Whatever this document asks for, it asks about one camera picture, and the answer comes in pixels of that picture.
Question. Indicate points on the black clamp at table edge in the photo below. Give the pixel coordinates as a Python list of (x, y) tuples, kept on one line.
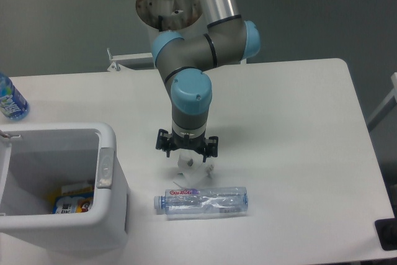
[(386, 230)]

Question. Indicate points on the white paper wrapper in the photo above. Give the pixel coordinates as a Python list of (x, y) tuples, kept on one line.
[(192, 172)]

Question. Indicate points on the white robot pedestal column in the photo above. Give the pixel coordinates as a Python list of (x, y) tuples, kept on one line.
[(183, 16)]

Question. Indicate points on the colourful snack package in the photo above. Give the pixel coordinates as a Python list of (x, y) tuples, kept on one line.
[(73, 198)]

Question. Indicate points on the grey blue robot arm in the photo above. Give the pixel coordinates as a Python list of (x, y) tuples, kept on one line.
[(230, 37)]

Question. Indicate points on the blue labelled water bottle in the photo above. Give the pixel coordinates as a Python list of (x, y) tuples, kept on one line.
[(13, 104)]

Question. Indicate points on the white metal stand leg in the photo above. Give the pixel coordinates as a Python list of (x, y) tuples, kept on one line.
[(384, 107)]

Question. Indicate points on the white plastic trash can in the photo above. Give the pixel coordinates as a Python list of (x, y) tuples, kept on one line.
[(37, 160)]

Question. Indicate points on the clear plastic bottle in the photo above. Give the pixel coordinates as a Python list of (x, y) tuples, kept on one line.
[(193, 201)]

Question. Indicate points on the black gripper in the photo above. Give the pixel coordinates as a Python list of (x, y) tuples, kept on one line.
[(207, 147)]

